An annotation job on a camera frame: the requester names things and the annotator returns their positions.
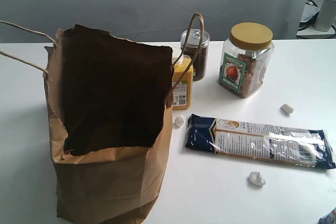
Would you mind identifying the brown paper bag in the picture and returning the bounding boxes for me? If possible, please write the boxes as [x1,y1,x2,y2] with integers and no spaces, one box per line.
[0,13,205,224]

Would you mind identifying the yellow grain container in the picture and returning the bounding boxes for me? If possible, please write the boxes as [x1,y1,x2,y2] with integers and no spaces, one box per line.
[172,55,194,110]

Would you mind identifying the clear jar dark contents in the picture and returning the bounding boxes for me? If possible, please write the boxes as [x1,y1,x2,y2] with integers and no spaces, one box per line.
[184,29,210,81]

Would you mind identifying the clear jar yellow lid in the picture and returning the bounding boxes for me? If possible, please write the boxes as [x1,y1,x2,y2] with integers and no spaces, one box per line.
[218,22,274,98]

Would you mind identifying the blue noodle package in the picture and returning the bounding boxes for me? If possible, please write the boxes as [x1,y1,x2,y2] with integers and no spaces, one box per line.
[185,114,335,169]

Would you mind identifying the white cylinder in background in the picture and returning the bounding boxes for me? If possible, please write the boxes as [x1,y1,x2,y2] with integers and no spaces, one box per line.
[314,0,335,32]

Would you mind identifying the blue package corner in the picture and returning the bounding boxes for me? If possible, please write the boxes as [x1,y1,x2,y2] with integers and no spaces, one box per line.
[318,207,336,224]

